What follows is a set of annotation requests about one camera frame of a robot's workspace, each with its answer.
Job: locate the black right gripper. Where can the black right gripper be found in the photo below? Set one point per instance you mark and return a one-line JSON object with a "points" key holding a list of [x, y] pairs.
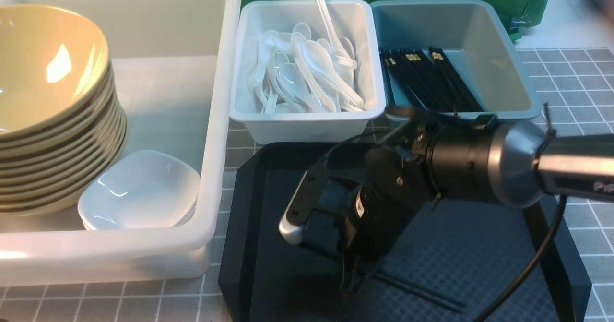
{"points": [[395, 190]]}

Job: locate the black chopstick pair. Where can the black chopstick pair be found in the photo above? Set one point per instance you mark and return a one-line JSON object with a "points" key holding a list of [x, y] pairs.
{"points": [[422, 292]]}

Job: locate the yellow noodle bowl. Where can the yellow noodle bowl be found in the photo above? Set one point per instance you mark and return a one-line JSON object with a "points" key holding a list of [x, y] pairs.
{"points": [[51, 63]]}

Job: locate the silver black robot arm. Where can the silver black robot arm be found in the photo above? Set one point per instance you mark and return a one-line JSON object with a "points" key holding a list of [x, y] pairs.
{"points": [[486, 160]]}

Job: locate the black serving tray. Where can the black serving tray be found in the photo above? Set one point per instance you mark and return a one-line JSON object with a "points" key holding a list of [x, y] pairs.
{"points": [[466, 251]]}

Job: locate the white plastic spoon bin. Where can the white plastic spoon bin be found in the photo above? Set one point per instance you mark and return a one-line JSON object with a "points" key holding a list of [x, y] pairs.
{"points": [[352, 19]]}

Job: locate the pile of white spoons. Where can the pile of white spoons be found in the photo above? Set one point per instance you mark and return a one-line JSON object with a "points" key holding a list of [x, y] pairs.
{"points": [[295, 73]]}

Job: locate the white dishes in tub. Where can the white dishes in tub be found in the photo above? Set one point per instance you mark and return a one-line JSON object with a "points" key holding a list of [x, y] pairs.
{"points": [[146, 189]]}

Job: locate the bundle of black chopsticks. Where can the bundle of black chopsticks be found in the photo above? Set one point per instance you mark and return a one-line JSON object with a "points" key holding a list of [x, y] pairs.
{"points": [[426, 80]]}

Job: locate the blue plastic chopstick bin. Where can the blue plastic chopstick bin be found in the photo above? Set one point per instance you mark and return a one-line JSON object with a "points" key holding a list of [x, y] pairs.
{"points": [[473, 38]]}

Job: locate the large white plastic tub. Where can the large white plastic tub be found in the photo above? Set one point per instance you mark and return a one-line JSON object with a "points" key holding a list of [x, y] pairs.
{"points": [[173, 63]]}

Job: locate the stack of yellow bowls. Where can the stack of yellow bowls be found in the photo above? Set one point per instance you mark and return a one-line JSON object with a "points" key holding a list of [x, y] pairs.
{"points": [[50, 153]]}

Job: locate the metal backdrop clamp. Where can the metal backdrop clamp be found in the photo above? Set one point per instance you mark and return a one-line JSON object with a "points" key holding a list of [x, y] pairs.
{"points": [[517, 23]]}

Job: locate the grey checkered tablecloth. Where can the grey checkered tablecloth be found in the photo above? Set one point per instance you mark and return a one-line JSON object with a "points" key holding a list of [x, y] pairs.
{"points": [[576, 83]]}

